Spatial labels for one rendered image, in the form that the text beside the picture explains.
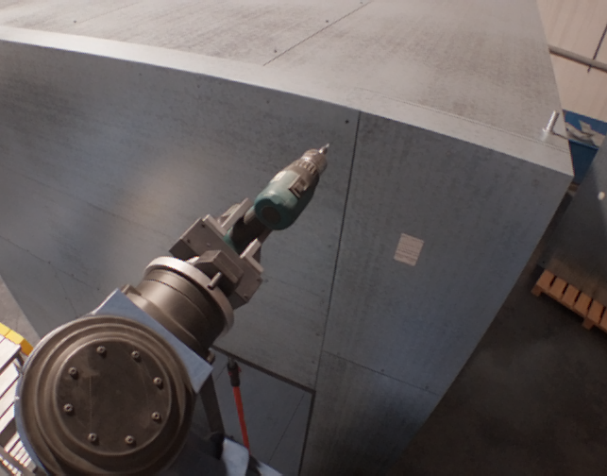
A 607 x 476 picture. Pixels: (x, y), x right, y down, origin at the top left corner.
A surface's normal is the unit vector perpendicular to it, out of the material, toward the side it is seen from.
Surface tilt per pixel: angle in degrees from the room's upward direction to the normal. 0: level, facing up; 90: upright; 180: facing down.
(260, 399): 0
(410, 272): 90
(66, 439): 49
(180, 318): 35
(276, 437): 0
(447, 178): 90
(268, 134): 90
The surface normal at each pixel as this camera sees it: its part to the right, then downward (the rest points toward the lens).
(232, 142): -0.41, 0.61
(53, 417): -0.14, -0.18
